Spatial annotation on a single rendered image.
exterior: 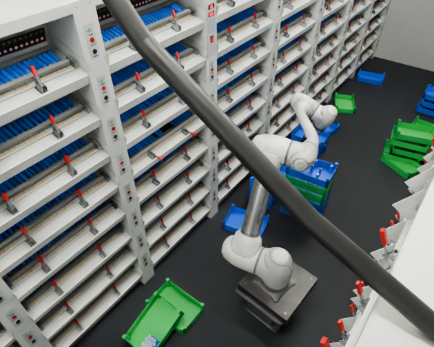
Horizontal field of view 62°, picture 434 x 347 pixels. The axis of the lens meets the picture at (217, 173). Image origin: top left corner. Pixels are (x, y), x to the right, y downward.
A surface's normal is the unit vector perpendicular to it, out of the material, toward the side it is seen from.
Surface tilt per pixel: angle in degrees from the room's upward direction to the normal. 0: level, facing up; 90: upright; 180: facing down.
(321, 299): 0
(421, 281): 0
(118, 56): 18
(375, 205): 0
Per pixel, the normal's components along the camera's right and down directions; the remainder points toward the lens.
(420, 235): 0.00, -0.74
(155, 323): -0.20, -0.54
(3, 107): 0.24, -0.59
